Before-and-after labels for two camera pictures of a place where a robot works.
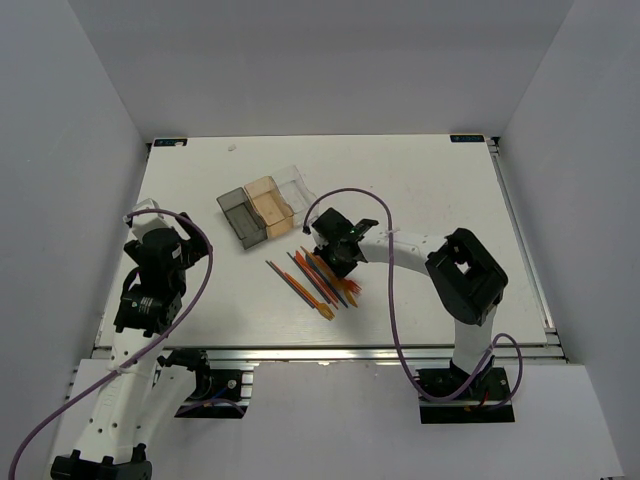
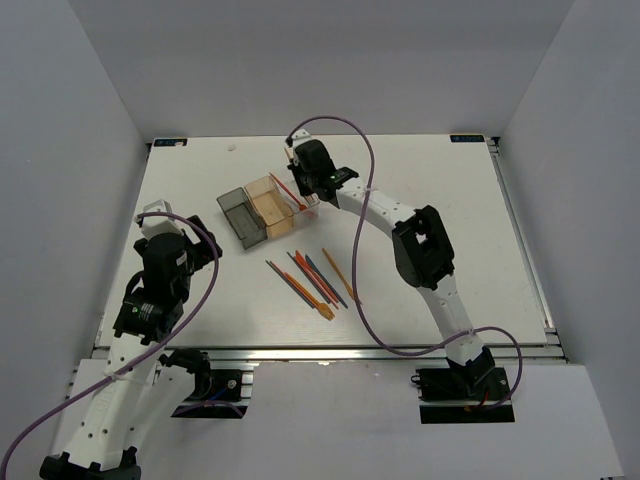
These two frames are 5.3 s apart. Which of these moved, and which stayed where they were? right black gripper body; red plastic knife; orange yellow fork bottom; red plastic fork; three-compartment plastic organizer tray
Moved: right black gripper body; red plastic fork
Stayed: orange yellow fork bottom; three-compartment plastic organizer tray; red plastic knife
